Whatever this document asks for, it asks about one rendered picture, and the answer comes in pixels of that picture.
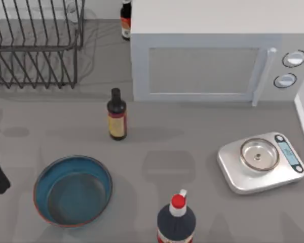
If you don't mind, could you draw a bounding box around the blue bowl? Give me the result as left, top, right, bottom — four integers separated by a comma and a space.
33, 155, 113, 228

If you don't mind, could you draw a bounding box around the grey wire dish rack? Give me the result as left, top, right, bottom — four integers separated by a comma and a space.
0, 0, 86, 90

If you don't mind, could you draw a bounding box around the small microwave knob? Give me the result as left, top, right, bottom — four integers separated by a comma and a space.
273, 72, 298, 89

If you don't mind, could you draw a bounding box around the microwave door handle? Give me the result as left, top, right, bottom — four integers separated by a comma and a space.
251, 47, 278, 107

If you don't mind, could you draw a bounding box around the dark bottle with red cap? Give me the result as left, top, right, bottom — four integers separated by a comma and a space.
156, 189, 197, 243

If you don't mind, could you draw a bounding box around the silver kitchen scale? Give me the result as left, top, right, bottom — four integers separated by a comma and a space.
216, 131, 304, 195

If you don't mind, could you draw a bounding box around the dark bottle with yellow label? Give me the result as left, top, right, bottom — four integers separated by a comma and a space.
106, 88, 128, 141

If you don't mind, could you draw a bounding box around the pale microwave oven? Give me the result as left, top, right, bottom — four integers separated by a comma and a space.
129, 0, 304, 107

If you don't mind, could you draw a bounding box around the large microwave knob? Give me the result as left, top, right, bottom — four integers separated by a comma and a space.
281, 50, 304, 68

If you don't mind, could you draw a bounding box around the dark bottle with orange label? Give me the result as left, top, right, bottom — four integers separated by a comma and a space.
120, 0, 131, 42

